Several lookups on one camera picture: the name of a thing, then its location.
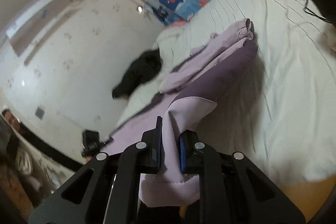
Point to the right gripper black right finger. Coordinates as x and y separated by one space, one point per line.
232 189

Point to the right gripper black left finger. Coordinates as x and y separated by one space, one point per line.
106 189

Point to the lilac and purple jacket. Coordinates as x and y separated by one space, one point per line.
188 93

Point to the white striped duvet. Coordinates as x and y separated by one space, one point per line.
282 115

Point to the black garment on bed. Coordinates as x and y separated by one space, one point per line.
140 71

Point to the pink pillow at headboard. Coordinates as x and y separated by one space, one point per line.
178 23

